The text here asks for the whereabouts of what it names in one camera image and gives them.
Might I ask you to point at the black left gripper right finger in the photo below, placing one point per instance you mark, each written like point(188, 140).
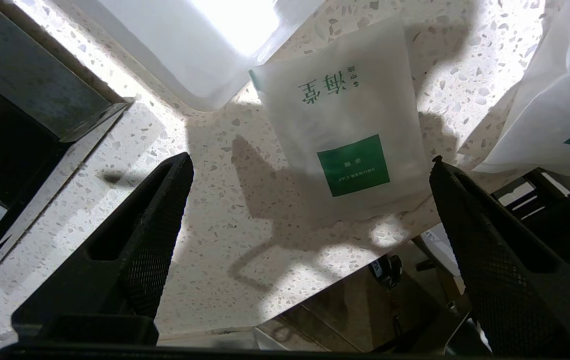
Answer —
point(525, 300)

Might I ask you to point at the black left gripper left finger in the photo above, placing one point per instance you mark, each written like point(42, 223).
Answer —
point(110, 280)

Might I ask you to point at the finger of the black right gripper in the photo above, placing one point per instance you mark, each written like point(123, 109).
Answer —
point(547, 186)

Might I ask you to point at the small plain white sachet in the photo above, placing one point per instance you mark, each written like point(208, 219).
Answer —
point(550, 100)

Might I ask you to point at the white sachet with green square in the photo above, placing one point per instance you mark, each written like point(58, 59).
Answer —
point(350, 125)

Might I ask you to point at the black tray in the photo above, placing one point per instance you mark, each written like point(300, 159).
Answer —
point(15, 75)

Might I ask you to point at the white sink basin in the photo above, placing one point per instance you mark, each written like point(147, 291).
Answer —
point(200, 45)

